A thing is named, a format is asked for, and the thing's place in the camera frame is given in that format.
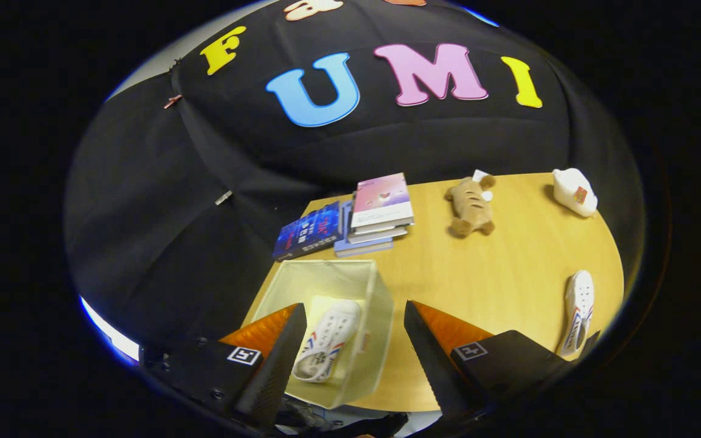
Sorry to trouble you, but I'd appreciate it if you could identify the black backdrop cloth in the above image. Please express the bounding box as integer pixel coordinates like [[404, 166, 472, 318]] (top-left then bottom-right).
[[65, 0, 643, 353]]

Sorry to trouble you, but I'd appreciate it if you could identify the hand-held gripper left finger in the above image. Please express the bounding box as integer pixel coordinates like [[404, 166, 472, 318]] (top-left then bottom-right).
[[141, 303, 309, 426]]

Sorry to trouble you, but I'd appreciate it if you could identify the dark blue book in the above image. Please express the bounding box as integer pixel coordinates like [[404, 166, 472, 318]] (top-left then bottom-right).
[[271, 201, 346, 262]]

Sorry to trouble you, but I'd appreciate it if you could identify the translucent storage box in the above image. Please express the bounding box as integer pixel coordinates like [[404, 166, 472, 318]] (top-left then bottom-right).
[[252, 259, 396, 410]]

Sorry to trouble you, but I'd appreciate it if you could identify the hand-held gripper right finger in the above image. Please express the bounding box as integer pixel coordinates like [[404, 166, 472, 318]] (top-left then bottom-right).
[[403, 300, 601, 423]]

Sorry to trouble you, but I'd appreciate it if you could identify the white sneaker shoe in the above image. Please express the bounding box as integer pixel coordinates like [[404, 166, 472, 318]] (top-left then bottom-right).
[[291, 299, 363, 384], [556, 269, 596, 358]]

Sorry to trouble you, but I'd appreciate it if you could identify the pink cover book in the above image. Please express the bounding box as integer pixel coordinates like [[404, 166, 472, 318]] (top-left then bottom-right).
[[350, 172, 415, 230]]

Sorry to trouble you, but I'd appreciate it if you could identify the white book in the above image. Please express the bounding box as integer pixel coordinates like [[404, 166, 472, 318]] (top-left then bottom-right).
[[346, 218, 409, 245]]

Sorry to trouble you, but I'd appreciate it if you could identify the brown plush toy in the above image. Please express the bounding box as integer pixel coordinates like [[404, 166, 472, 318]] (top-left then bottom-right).
[[444, 173, 498, 238]]

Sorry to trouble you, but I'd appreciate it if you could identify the white plush toy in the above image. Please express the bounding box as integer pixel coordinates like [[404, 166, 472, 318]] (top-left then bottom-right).
[[552, 168, 599, 218]]

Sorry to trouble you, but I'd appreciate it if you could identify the light blue book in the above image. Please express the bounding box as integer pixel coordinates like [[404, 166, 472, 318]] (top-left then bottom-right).
[[333, 201, 395, 258]]

